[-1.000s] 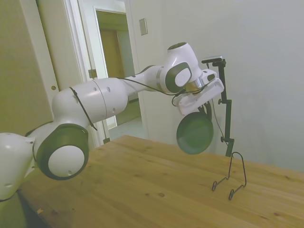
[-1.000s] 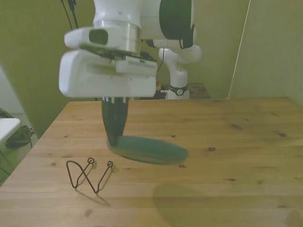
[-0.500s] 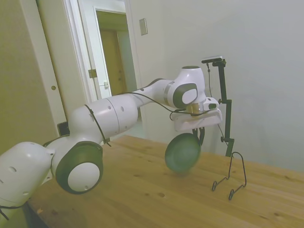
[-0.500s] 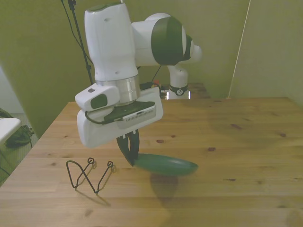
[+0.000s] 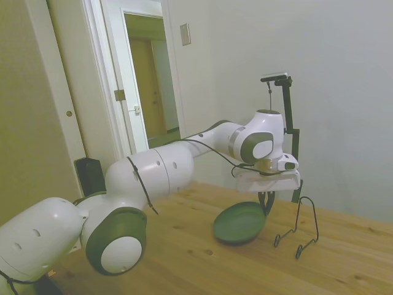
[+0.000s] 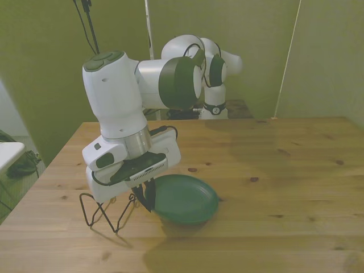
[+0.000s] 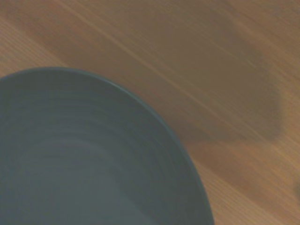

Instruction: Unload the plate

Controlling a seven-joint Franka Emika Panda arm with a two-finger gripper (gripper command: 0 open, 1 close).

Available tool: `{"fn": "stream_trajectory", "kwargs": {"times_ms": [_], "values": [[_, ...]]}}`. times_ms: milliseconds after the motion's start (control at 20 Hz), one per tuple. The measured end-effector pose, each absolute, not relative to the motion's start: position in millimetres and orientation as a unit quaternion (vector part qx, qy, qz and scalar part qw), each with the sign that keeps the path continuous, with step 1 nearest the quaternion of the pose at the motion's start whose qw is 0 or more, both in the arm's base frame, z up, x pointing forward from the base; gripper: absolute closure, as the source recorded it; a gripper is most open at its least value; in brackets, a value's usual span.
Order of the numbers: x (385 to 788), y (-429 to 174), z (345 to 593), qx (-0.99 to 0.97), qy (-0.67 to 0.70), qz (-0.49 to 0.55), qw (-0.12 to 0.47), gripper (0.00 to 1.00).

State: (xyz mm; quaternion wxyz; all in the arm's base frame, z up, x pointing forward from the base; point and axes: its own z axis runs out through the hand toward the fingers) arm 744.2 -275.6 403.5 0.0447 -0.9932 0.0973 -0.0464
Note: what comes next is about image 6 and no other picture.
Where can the dark green plate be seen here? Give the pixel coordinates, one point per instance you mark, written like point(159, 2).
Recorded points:
point(185, 199)

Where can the white side table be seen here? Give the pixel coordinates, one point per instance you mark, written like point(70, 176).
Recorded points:
point(10, 153)

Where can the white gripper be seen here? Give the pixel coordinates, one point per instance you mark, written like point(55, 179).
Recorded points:
point(113, 191)

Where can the white partition edge strip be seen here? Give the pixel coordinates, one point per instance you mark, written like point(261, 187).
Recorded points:
point(287, 57)
point(148, 28)

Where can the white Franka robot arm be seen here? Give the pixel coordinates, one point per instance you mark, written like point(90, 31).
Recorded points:
point(113, 99)

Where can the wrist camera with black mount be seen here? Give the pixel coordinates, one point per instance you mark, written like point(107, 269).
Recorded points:
point(142, 165)

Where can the dark bag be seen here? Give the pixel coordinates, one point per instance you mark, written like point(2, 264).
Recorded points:
point(24, 166)

